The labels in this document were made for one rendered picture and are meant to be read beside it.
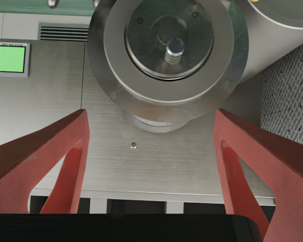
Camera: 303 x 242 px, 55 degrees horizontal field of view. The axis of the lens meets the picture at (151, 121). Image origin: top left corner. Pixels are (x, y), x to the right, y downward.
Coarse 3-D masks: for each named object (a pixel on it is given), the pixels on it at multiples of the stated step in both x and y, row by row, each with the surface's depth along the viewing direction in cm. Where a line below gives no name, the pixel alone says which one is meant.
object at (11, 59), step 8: (0, 48) 59; (8, 48) 59; (16, 48) 59; (24, 48) 59; (0, 56) 59; (8, 56) 59; (16, 56) 59; (0, 64) 59; (8, 64) 59; (16, 64) 59
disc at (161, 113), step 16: (112, 0) 27; (224, 0) 27; (96, 16) 27; (240, 16) 27; (96, 32) 27; (240, 32) 27; (96, 48) 26; (240, 48) 27; (96, 64) 26; (240, 64) 26; (112, 80) 26; (224, 80) 26; (112, 96) 26; (128, 96) 26; (208, 96) 26; (224, 96) 26; (144, 112) 26; (160, 112) 26; (176, 112) 26; (192, 112) 26
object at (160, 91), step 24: (120, 0) 26; (216, 0) 26; (120, 24) 26; (216, 24) 26; (120, 48) 25; (216, 48) 25; (120, 72) 25; (216, 72) 25; (144, 96) 25; (168, 96) 25; (192, 96) 25
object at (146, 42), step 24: (144, 0) 25; (168, 0) 25; (192, 0) 25; (144, 24) 25; (168, 24) 25; (192, 24) 25; (144, 48) 24; (192, 48) 24; (144, 72) 25; (168, 72) 24; (192, 72) 25
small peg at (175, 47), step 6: (168, 42) 22; (174, 42) 22; (180, 42) 22; (168, 48) 22; (174, 48) 22; (180, 48) 22; (168, 54) 22; (174, 54) 22; (180, 54) 22; (168, 60) 23; (174, 60) 23
